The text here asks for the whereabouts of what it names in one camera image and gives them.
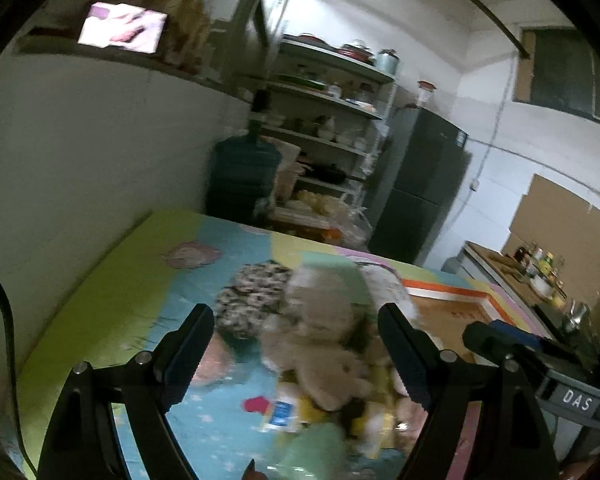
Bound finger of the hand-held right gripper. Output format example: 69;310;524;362
462;321;588;367

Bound yellow soft toy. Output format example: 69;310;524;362
350;365;406;456

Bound red cooking pot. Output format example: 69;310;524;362
337;40;378;63

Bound clear bag of yellow goods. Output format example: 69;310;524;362
275;187;376;251

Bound clear bags of snacks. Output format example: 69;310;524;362
145;0;213;68

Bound row of condiment bottles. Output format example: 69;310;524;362
515;242;568;286

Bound dark floral cushion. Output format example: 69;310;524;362
214;262;293;343

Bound wooden kitchen counter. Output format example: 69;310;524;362
462;241;596;341

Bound white bowl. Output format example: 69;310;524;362
529;275;556;297

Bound dark ceiling pipe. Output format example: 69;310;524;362
420;0;531;58

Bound teal pot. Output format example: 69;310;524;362
375;49;401;75

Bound pale green cardboard box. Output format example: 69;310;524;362
300;255;376;306

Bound cream plush toy purple bow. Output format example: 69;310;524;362
260;327;376;411

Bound dark grey refrigerator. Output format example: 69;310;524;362
367;105;473;266

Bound blue water jug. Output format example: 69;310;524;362
205;132;283;223

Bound brown cardboard sheet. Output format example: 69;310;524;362
502;174;600;311

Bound black cable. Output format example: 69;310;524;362
0;257;38;476

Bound pale green soft item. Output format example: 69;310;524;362
275;425;351;480

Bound metal shelf rack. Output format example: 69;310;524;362
252;35;398;211

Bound black frying pan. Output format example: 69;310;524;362
307;162;348;183

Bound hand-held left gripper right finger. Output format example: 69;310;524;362
377;302;563;480

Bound dark window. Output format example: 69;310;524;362
514;25;600;126

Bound printed cartoon bed sheet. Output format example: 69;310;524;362
17;210;551;480

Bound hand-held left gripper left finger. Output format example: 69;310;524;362
39;304;216;480

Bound white patterned cushion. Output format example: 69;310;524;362
360;260;421;331

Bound pinkish plastic bag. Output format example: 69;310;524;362
275;145;306;201

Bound glowing wall screen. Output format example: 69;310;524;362
77;2;170;55

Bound blender jar with red lid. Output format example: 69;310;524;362
416;81;437;110

